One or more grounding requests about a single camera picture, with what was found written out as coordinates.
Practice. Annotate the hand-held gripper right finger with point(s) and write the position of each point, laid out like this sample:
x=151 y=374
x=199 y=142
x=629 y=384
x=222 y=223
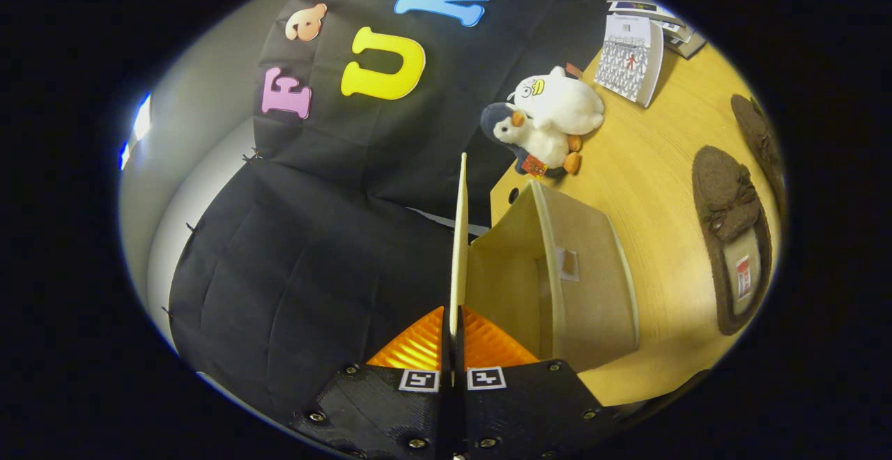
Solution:
x=523 y=411

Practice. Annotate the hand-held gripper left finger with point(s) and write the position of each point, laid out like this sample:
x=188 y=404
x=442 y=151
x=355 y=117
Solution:
x=390 y=411

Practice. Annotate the beige fabric storage box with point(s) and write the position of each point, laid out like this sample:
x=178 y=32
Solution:
x=592 y=286

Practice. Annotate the brown fuzzy slipper shoe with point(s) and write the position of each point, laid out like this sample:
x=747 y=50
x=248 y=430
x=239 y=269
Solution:
x=718 y=181
x=752 y=125

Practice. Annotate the black backdrop cloth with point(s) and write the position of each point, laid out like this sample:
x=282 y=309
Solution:
x=313 y=272

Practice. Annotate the blue white penguin plush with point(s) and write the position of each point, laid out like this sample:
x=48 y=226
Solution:
x=536 y=143

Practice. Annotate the white duck plush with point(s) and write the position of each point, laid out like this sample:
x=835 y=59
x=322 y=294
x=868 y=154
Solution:
x=564 y=104

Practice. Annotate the white book patterned cover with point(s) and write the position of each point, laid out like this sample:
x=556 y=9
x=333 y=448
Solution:
x=627 y=59

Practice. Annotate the grey paperback book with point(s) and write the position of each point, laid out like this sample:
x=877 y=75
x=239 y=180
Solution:
x=686 y=45

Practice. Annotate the white paperback book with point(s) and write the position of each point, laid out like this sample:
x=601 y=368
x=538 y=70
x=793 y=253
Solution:
x=674 y=28

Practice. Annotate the white book blue cover photo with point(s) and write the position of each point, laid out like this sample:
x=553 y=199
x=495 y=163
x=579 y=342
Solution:
x=644 y=8

